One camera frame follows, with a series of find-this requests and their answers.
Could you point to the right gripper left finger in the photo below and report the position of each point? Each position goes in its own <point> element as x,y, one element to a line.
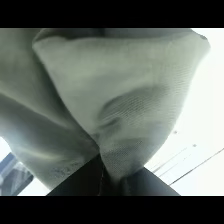
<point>83,181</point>

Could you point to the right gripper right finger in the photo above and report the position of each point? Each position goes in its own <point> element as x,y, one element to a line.
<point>146,185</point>

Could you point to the olive green garment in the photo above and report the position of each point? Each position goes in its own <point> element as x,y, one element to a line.
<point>113,86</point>

